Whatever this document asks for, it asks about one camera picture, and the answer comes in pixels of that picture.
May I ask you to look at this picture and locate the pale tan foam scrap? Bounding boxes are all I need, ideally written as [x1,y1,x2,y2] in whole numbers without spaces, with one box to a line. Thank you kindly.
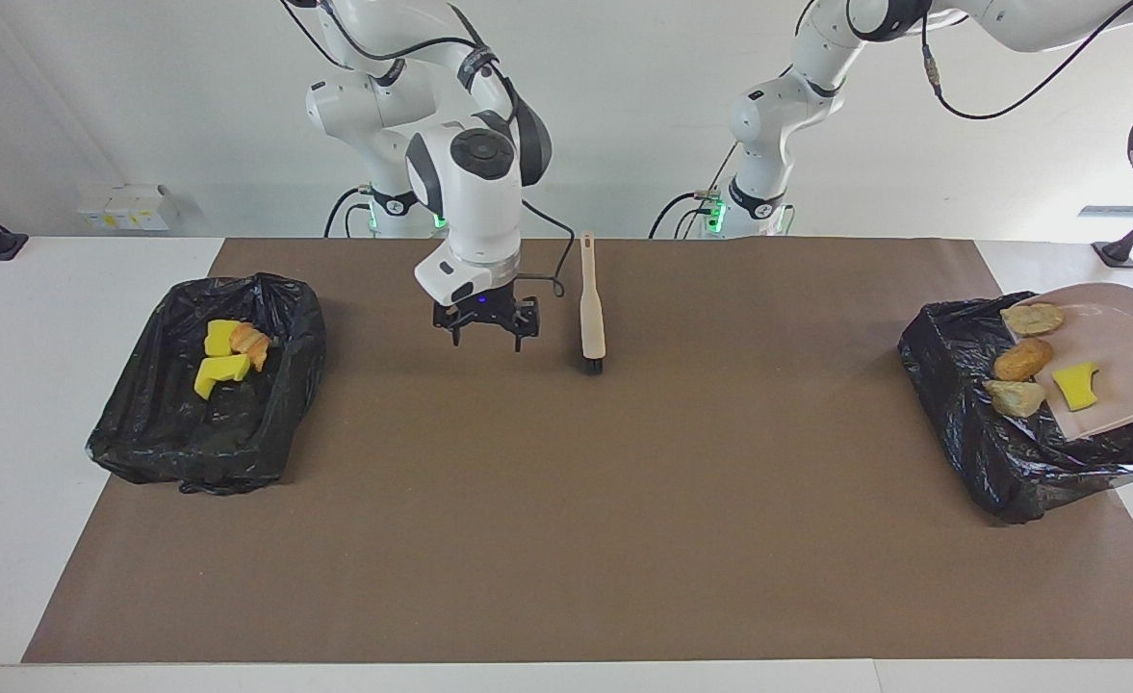
[998,301,1067,338]

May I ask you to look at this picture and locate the notched green yellow sponge piece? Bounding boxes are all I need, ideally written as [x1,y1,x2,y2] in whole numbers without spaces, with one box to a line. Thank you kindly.
[193,352,252,400]

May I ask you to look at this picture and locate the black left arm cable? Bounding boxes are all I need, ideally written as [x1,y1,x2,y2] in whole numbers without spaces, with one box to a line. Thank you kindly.
[917,0,1133,121]

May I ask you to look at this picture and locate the yellow sponge wedge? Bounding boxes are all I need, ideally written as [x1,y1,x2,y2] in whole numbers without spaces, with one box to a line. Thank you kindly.
[1050,360,1102,414]

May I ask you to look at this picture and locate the black base power cable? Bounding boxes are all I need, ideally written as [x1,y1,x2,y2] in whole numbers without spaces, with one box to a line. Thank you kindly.
[322,186,376,239]
[650,142,723,240]

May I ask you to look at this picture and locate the large brown table mat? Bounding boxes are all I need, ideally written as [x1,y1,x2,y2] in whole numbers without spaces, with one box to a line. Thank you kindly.
[22,238,1133,663]

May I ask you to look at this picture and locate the bin lined with black bag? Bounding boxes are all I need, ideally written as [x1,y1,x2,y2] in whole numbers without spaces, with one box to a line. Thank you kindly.
[897,291,1133,526]
[86,272,327,497]

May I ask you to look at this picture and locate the brown cork-like piece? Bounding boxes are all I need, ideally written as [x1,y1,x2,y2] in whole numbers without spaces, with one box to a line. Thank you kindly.
[992,336,1056,383]

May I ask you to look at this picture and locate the pale orange foam scrap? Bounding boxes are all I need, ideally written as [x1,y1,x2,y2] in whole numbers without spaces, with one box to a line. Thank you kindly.
[229,322,278,373]

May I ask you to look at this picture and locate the beige hand brush black bristles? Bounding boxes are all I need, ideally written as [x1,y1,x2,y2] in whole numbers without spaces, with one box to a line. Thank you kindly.
[579,231,608,376]

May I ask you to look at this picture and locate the orange striped foam scrap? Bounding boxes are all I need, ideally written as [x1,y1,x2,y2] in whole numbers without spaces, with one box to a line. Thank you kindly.
[984,379,1049,420]

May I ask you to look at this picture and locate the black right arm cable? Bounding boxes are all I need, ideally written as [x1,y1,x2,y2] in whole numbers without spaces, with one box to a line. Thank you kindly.
[282,0,579,299]

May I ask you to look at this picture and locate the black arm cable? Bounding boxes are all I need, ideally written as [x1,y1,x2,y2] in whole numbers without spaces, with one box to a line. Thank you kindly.
[282,0,579,299]
[917,0,1133,121]

